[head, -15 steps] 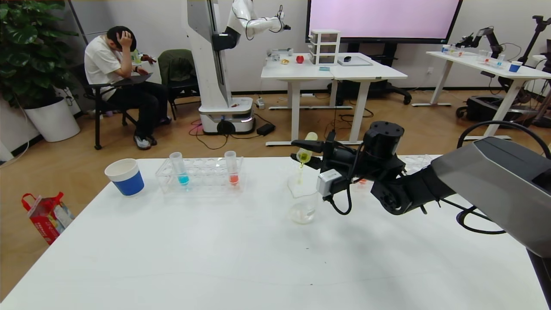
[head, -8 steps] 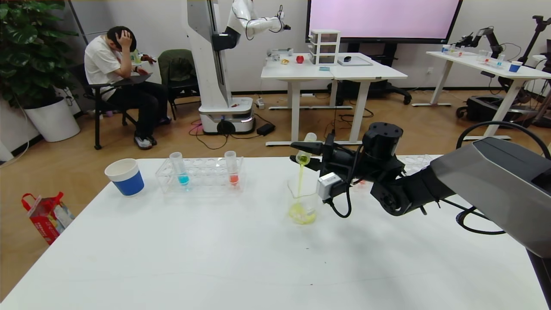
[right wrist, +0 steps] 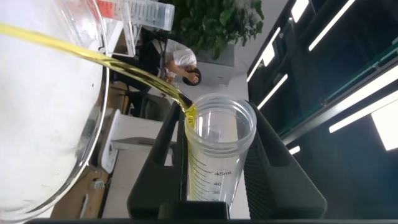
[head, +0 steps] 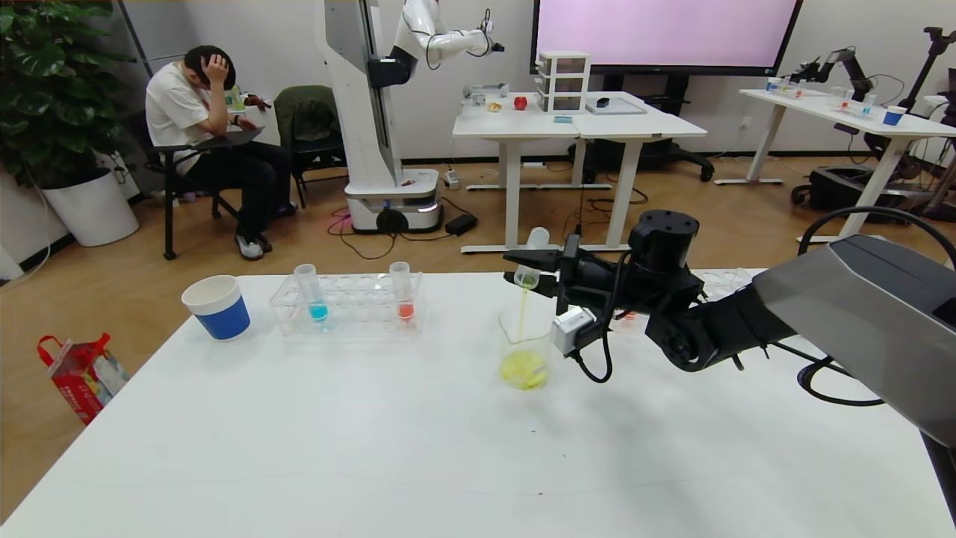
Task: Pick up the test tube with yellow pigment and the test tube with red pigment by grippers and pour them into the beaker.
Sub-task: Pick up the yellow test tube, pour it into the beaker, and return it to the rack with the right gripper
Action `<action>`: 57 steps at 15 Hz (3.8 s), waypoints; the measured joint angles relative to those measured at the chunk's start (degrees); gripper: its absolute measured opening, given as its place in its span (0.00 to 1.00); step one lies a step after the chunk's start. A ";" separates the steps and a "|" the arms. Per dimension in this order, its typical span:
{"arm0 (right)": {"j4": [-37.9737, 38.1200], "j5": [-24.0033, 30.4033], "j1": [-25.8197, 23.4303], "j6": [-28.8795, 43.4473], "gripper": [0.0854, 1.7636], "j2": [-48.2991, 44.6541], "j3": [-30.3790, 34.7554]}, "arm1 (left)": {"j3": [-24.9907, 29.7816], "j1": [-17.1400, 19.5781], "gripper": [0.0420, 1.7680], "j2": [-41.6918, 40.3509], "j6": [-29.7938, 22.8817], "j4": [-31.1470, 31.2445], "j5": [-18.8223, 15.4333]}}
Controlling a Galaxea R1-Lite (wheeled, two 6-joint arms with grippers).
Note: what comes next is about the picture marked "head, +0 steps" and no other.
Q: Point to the white plant pot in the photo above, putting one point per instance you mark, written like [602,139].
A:
[91,211]

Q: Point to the blue liquid test tube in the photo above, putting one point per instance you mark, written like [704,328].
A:
[317,310]

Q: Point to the white robot tower base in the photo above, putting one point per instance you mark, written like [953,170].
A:
[358,112]

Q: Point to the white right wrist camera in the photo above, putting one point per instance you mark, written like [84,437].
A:
[573,329]

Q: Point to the white drawer unit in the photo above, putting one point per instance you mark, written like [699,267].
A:
[562,84]

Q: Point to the small glass beaker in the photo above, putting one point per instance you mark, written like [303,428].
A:
[836,98]

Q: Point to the grey flat pad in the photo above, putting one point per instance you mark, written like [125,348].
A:
[626,109]

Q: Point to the blue white paper cup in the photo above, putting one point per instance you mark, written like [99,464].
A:
[222,317]

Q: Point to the seated person white shirt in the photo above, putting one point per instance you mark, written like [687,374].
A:
[175,112]

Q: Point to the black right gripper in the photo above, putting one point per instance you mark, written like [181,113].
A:
[571,275]

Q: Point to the white standing desk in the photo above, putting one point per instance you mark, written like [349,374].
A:
[508,125]
[635,127]

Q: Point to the black power brick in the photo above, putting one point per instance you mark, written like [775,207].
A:
[461,224]

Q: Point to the dark green jacket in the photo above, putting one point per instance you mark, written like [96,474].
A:
[305,116]

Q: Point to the large wall display screen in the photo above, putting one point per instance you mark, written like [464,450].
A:
[665,33]

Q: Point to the long white table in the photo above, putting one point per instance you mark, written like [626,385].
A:
[814,103]

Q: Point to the white power strip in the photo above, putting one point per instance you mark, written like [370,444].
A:
[451,179]

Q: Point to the dark laptop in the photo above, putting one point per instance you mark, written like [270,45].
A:
[239,136]

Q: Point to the red gift bag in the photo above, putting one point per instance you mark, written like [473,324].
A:
[81,382]

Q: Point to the brown toy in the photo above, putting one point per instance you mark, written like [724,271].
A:
[256,102]

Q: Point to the green bottle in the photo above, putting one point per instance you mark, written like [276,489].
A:
[236,99]

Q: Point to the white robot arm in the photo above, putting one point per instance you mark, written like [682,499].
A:
[441,45]

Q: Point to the black armrest chair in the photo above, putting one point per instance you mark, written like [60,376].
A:
[170,209]

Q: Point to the small blue paper cup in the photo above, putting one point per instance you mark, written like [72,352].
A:
[894,116]

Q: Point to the large green plant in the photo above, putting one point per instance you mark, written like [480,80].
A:
[52,86]

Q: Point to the clear test tube rack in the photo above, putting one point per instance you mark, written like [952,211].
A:
[721,282]
[357,297]

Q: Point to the yellow pigment test tube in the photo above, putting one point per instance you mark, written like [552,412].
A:
[538,239]

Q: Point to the grey plastic box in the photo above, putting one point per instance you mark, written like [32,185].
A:
[485,90]

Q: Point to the small rack with tubes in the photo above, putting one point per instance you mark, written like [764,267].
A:
[859,109]
[784,90]

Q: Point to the black display stand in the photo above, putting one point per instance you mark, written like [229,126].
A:
[668,157]

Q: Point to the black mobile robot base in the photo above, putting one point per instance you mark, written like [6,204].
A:
[844,192]

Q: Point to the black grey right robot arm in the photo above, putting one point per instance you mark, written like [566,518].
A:
[859,299]

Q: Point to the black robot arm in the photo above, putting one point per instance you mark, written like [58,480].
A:
[842,55]

